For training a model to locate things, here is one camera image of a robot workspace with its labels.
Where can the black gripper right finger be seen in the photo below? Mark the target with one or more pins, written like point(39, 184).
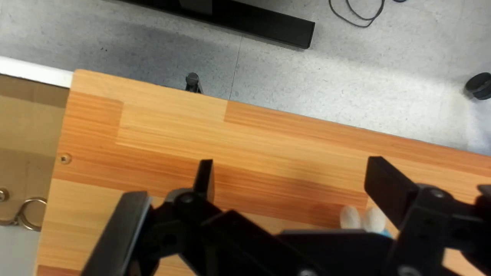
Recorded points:
point(392, 192)

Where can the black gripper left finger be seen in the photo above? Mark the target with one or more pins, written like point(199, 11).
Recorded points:
point(205, 178)

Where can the white and blue toy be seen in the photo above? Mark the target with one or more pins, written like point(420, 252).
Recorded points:
point(363, 219)

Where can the wooden kitchen counter block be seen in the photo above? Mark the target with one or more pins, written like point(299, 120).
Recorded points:
point(266, 153)

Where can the black chair caster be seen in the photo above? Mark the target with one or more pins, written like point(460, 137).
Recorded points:
point(480, 86)

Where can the black floor base bar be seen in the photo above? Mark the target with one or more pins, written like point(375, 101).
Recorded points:
point(240, 17)

